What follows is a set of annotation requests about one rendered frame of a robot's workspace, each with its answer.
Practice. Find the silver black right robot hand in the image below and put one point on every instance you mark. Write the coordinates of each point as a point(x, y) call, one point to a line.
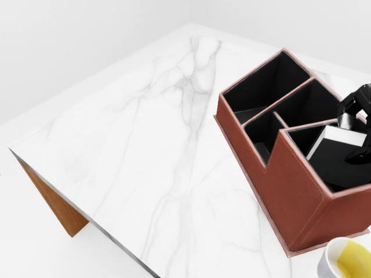
point(352, 116)

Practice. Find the black book with white pages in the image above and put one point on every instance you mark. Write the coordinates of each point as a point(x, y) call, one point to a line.
point(327, 165)

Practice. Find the red-brown desk caddy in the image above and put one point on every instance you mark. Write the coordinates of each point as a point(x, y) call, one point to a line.
point(292, 185)

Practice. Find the white cup with yellow inside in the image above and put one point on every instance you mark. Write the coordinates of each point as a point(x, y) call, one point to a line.
point(347, 257)

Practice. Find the brown wooden table leg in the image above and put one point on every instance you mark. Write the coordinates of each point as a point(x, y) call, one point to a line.
point(55, 202)

